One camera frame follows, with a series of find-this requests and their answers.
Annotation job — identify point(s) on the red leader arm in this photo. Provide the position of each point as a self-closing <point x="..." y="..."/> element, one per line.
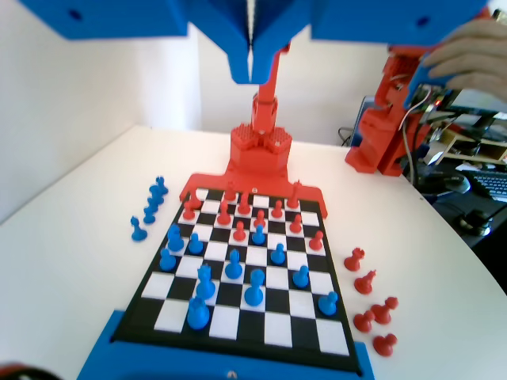
<point x="372" y="130"/>

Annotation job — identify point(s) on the red robot arm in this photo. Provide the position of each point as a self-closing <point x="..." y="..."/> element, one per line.
<point x="257" y="154"/>

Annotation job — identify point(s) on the red chess rook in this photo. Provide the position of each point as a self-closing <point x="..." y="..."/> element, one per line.
<point x="353" y="262"/>
<point x="230" y="194"/>

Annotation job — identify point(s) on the red chess king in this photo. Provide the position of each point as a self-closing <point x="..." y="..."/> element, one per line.
<point x="293" y="198"/>

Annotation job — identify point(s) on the red chess bishop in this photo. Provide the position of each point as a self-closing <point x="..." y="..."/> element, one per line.
<point x="243" y="207"/>
<point x="223" y="217"/>

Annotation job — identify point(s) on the person's hand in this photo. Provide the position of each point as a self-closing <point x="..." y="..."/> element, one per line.
<point x="471" y="55"/>

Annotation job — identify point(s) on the green circuit board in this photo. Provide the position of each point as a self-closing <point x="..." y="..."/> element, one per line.
<point x="431" y="97"/>

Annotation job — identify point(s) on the wooden desk shelf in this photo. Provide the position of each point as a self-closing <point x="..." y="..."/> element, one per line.
<point x="467" y="138"/>

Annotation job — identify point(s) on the grey computer mouse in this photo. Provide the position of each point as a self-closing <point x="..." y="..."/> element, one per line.
<point x="454" y="184"/>

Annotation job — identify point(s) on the dark desk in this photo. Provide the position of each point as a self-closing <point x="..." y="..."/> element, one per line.
<point x="447" y="206"/>

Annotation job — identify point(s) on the black keyboard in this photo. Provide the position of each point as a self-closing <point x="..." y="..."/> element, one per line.
<point x="491" y="186"/>

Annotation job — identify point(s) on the black round desk object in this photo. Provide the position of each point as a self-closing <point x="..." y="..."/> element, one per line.
<point x="475" y="223"/>

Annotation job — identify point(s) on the black white chessboard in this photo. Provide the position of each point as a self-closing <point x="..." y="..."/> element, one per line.
<point x="277" y="316"/>

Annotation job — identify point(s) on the red arm base plate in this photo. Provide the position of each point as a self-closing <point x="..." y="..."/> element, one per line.
<point x="210" y="180"/>

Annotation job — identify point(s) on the blue arm base plate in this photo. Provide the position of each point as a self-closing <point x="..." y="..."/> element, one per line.
<point x="103" y="356"/>

